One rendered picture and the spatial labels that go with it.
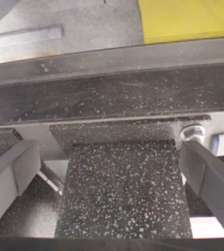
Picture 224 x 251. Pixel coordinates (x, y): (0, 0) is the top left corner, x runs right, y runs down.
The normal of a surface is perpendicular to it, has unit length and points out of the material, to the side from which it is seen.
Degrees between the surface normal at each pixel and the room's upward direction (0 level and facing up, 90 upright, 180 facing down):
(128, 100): 90
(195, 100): 90
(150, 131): 0
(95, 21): 0
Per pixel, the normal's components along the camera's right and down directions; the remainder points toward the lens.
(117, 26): -0.04, 0.78
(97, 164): -0.14, -0.62
